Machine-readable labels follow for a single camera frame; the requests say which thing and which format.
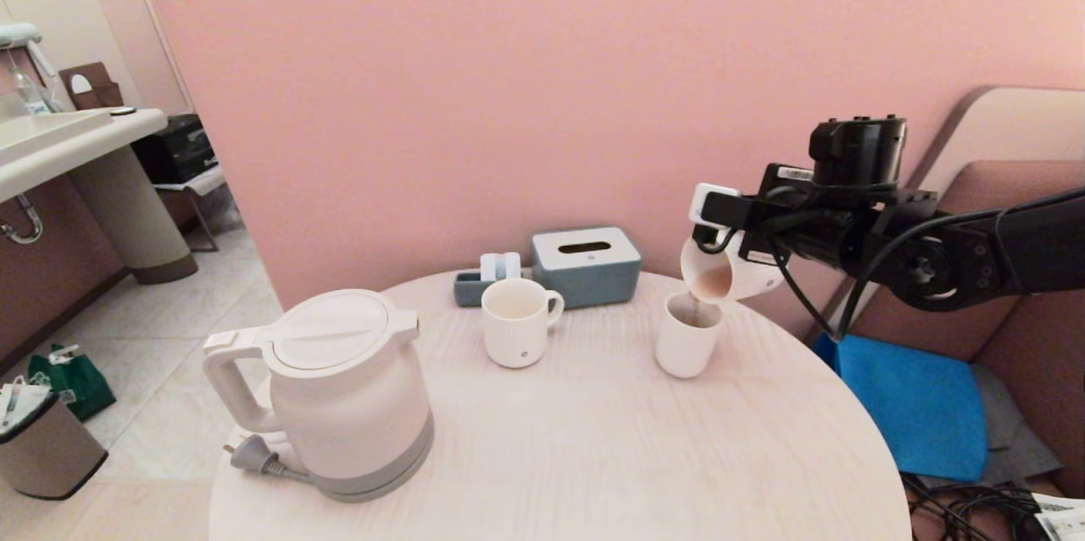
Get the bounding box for large white ribbed mug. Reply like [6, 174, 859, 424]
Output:
[681, 234, 785, 304]

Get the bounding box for white electric kettle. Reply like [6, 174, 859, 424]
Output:
[202, 289, 435, 498]

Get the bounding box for white cup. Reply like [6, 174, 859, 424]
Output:
[654, 293, 724, 379]

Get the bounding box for blue cloth bag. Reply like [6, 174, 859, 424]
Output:
[811, 331, 988, 482]

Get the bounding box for grey tissue box white lid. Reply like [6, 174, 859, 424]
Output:
[531, 227, 641, 310]

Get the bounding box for brown upholstered bench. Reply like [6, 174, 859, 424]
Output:
[801, 85, 1085, 499]

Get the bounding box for grey seat cushion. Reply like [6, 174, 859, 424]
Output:
[920, 363, 1060, 488]

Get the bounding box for small white ribbed mug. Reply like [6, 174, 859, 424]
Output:
[481, 279, 565, 369]

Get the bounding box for small grey tray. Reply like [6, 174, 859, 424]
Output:
[453, 270, 535, 308]

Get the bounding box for white printed paper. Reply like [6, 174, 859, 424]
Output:
[1030, 494, 1085, 541]

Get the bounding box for grey kettle base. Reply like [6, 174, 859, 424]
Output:
[315, 452, 435, 503]

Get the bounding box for metal rack with white towel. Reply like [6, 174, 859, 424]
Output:
[154, 168, 230, 254]

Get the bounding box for black box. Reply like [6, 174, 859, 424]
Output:
[133, 116, 220, 187]

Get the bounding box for brown tissue holder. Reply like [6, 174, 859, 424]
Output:
[59, 64, 125, 113]

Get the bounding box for white sink counter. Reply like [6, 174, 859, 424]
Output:
[0, 110, 169, 207]

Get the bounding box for green bag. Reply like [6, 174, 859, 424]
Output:
[28, 345, 118, 424]

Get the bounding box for chrome drain pipe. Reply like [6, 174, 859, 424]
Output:
[0, 196, 45, 248]

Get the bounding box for clear glass bottle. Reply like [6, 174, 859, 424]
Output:
[13, 73, 53, 118]

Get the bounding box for brown trash bin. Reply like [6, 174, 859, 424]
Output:
[0, 380, 109, 502]

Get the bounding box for white hair dryer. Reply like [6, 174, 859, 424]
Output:
[0, 25, 60, 114]

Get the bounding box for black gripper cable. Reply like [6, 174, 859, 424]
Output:
[759, 189, 1085, 343]

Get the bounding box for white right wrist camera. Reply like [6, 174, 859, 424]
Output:
[689, 183, 743, 230]

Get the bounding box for black floor cables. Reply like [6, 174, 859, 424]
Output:
[900, 473, 1052, 541]

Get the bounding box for grey power plug with cord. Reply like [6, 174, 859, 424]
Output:
[225, 432, 316, 482]

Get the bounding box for beige sink pedestal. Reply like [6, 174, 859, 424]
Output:
[68, 147, 199, 287]

